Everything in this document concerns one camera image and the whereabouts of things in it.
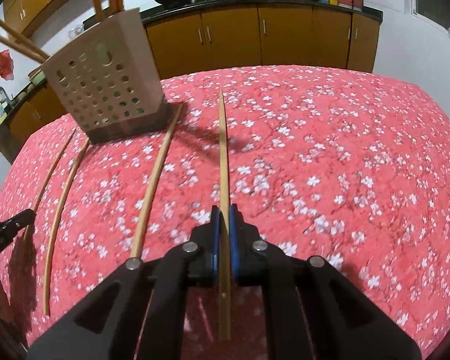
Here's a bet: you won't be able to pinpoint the red floral tablecloth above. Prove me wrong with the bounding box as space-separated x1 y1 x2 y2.
0 66 450 356

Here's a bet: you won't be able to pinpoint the green bowl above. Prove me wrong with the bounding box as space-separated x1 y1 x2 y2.
28 68 46 86

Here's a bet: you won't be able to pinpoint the beige perforated utensil holder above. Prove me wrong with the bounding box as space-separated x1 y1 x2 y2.
41 9 171 144

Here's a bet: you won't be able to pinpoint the clear glass jar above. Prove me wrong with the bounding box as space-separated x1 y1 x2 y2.
68 24 84 41

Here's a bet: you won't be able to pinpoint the wooden lower cabinets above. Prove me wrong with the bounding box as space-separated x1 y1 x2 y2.
8 0 383 141

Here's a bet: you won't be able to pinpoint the red plastic bag on wall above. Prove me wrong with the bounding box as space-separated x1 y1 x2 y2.
0 49 14 80

